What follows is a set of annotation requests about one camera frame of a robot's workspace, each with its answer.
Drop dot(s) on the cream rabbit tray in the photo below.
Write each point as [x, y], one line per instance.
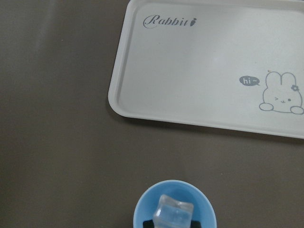
[231, 64]

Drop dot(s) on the light blue cup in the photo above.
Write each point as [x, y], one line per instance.
[181, 191]

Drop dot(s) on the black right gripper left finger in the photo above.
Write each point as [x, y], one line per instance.
[148, 224]

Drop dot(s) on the clear ice cube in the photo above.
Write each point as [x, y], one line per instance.
[171, 213]

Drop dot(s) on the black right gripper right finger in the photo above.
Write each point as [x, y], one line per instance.
[195, 224]

